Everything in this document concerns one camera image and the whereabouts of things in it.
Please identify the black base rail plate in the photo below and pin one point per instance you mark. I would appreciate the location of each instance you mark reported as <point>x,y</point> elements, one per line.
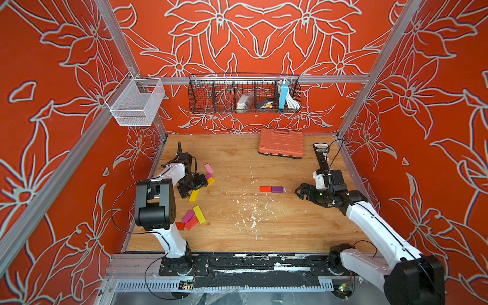
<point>259,270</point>

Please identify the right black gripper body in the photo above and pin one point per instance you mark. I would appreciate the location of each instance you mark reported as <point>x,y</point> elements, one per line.
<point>319,196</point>

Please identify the magenta block front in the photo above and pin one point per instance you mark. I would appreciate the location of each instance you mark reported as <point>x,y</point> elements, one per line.
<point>188,216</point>

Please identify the black strip tool with white end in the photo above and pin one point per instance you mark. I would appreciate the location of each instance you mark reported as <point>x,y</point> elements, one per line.
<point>321,151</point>

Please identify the red long block front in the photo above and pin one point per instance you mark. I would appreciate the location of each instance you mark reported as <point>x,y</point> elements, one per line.
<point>191,223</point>

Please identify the short red block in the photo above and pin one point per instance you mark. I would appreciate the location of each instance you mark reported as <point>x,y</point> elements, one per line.
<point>266,189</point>

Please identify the black box in basket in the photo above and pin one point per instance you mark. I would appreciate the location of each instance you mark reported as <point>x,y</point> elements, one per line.
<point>266,104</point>

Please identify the yellow long block front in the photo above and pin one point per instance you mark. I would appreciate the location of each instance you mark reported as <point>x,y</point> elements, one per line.
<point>199,214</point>

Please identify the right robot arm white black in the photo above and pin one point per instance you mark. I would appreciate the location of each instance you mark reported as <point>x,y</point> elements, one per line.
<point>407,276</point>

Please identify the pink block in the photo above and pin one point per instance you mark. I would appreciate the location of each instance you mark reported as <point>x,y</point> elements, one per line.
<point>209,168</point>

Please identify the red flat block front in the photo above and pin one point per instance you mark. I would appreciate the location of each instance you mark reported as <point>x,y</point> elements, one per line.
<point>180,226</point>

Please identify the purple block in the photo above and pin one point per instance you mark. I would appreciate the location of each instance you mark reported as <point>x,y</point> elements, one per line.
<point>277,189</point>

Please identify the silver bag in basket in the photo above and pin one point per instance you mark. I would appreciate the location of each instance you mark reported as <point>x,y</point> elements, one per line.
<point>244,103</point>

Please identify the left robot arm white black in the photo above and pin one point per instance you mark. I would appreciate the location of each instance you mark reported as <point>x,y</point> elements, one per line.
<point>156,211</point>

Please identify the light blue box in basket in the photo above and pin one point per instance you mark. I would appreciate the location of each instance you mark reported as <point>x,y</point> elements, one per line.
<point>282,98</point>

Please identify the yellow long block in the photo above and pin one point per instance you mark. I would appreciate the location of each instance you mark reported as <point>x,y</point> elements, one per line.
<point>194,196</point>
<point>199,214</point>

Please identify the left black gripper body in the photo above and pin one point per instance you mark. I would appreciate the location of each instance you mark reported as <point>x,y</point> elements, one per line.
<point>191,183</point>

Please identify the white wire basket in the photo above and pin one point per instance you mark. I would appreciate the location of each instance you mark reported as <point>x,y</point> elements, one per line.
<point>136,105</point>

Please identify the red plastic tool case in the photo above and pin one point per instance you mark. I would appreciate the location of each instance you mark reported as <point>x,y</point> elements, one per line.
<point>289,144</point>

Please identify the black wire wall basket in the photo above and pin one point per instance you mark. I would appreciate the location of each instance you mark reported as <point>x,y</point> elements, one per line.
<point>244,93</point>

